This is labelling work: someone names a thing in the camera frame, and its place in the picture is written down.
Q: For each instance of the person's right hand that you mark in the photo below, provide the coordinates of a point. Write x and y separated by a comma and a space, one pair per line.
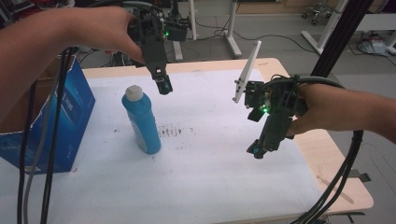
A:
317, 105

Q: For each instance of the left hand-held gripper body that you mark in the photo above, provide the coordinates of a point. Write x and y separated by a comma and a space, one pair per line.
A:
152, 46

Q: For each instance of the person's left hand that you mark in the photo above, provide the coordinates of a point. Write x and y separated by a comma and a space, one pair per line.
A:
106, 29

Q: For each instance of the blue bottle with white cap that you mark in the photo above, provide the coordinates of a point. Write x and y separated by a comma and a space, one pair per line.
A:
143, 124

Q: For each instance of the white desk leg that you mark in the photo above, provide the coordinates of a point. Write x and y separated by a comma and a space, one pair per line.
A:
232, 28
193, 18

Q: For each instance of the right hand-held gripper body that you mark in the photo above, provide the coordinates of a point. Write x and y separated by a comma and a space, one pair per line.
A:
275, 124

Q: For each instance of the office chair base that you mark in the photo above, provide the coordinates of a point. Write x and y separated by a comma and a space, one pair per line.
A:
316, 12

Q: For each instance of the black metal stand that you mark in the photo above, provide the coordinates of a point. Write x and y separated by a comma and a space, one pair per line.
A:
339, 40

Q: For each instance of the white desk frame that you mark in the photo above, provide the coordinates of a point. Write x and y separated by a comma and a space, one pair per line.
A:
327, 28

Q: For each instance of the grey plastic bag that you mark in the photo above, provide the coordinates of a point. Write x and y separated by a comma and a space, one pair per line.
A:
373, 46

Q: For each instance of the blue cardboard box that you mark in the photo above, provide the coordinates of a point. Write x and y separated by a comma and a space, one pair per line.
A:
73, 115

